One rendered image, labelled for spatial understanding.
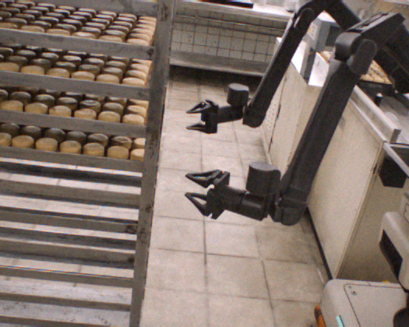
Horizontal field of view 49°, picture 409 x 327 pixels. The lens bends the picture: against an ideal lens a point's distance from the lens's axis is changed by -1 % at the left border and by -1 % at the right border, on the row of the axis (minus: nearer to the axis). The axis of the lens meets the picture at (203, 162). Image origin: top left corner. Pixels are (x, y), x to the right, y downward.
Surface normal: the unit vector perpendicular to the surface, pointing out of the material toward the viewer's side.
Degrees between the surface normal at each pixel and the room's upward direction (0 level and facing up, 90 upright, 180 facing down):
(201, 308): 0
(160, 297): 0
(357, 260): 90
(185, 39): 90
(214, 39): 90
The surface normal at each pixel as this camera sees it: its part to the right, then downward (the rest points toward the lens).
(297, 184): 0.16, 0.11
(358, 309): 0.14, -0.89
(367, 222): -0.02, 0.44
